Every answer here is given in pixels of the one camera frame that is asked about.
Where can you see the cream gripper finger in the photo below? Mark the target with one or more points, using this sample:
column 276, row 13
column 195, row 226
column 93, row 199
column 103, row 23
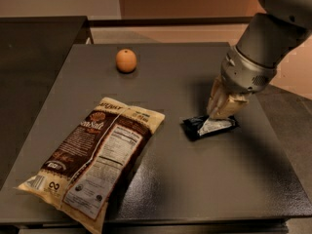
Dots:
column 228, row 108
column 218, row 97

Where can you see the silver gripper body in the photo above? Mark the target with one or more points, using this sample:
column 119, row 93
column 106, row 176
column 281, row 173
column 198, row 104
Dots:
column 244, row 72

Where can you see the dark blue rxbar wrapper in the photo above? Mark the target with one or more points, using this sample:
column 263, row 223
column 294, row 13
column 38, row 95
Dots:
column 203, row 126

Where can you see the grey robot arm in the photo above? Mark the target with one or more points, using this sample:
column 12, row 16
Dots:
column 272, row 34

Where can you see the orange fruit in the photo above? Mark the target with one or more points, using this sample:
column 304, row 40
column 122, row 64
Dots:
column 126, row 61

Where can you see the sea salt chips bag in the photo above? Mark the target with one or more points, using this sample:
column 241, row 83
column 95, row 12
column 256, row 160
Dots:
column 82, row 172

